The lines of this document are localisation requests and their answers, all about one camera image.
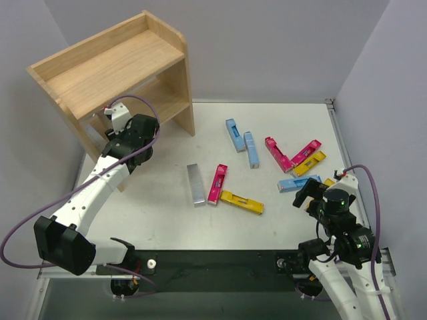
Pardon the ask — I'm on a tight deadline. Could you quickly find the silver toothpaste box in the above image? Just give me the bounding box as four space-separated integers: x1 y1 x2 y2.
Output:
92 113 108 121
187 163 206 207

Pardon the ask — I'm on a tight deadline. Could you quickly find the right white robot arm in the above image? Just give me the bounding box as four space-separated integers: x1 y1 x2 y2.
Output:
293 174 398 319

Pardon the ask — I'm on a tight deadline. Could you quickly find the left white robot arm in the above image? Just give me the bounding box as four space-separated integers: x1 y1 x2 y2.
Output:
33 114 159 275

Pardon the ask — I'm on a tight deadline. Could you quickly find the wooden two-tier shelf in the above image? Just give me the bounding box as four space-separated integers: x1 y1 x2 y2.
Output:
26 10 196 193

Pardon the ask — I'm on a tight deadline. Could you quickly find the blue toothpaste box near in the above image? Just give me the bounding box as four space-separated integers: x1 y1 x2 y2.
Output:
277 175 322 193

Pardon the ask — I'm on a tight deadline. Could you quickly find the blue toothpaste box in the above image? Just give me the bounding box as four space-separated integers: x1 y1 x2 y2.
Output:
244 131 260 169
226 119 246 153
277 175 322 193

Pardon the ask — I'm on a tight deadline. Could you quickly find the yellow toothpaste box near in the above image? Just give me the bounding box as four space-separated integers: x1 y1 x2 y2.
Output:
323 178 336 187

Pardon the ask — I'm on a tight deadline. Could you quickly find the yellow toothpaste box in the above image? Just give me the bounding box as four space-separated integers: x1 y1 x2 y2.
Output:
291 151 326 177
220 190 264 215
323 178 336 187

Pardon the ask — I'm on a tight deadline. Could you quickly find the yellow toothpaste box right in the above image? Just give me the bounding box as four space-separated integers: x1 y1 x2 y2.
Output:
291 151 326 177

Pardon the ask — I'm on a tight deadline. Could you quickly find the pink toothpaste box centre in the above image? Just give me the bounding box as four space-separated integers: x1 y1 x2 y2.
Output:
265 137 294 173

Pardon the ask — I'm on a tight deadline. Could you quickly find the pink toothpaste box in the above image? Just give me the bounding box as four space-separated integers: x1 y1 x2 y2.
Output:
207 164 228 206
291 139 322 167
265 137 294 173

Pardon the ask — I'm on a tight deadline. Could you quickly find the pink toothpaste box right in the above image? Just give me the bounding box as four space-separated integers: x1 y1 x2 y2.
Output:
291 139 322 167

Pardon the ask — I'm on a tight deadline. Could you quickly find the blue toothpaste box middle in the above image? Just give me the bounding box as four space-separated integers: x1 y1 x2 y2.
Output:
244 131 260 169

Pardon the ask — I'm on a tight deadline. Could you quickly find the yellow toothpaste box front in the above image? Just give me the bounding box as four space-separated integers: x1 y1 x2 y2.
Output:
220 190 264 215

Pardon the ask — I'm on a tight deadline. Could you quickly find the blue toothpaste box far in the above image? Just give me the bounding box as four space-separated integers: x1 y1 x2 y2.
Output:
226 119 246 153

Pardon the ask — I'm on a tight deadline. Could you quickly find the pink toothpaste box left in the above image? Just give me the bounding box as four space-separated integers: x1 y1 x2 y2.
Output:
207 164 228 206

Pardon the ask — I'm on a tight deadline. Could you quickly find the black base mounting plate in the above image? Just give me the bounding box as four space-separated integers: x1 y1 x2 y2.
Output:
95 250 323 296

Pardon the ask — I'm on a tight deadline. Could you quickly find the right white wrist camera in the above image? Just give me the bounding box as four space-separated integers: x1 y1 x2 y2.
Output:
328 169 358 197

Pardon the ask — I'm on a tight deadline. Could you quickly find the aluminium frame rail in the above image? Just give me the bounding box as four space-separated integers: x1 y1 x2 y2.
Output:
38 248 398 280

